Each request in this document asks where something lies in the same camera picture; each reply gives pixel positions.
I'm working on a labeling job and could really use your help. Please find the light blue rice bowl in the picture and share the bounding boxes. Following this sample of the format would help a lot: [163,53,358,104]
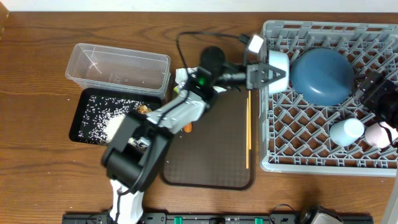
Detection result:
[266,49,290,96]

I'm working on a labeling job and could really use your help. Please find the pink cup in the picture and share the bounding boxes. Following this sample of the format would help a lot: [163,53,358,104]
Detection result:
[364,122,397,149]

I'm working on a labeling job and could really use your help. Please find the dark blue plate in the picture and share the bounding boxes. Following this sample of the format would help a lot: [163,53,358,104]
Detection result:
[290,48,354,106]

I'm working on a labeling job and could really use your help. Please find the light blue cup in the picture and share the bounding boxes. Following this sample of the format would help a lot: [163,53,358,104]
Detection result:
[330,118,365,146]

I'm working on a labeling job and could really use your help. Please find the white paper napkin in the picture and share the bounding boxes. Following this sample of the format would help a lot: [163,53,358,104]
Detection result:
[175,67,228,94]

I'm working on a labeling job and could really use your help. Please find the orange carrot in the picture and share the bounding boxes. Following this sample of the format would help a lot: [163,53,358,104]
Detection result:
[183,123,193,133]

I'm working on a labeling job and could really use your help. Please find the wooden chopsticks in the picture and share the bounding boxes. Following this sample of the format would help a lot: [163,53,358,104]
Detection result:
[246,98,250,169]

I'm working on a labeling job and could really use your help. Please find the snack wrapper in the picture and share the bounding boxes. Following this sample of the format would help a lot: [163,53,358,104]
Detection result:
[174,80,186,94]

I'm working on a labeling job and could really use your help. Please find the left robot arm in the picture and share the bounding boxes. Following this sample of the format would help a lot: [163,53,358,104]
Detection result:
[101,47,289,223]

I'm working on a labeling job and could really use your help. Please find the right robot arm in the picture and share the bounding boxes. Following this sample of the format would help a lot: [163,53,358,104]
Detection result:
[359,72,397,224]

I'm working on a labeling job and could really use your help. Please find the grey dishwasher rack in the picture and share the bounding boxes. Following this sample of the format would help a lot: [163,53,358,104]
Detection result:
[259,21,397,177]

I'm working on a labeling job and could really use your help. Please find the brown serving tray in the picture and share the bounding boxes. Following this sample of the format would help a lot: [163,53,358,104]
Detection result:
[159,88,254,190]

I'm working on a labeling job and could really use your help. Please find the brown food piece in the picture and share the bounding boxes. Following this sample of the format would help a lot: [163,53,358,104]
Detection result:
[136,105,152,114]

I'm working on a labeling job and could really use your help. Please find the spilled rice pile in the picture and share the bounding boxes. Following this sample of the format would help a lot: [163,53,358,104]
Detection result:
[76,95,158,146]

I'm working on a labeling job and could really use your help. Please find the black plastic tray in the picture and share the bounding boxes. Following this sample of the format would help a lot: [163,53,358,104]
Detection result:
[69,88,162,146]

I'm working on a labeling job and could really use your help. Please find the clear plastic bin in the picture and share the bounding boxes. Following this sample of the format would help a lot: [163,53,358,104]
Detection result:
[65,43,170,100]

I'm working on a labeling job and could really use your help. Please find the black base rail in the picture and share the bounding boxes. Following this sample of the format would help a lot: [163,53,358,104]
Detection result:
[61,211,374,224]

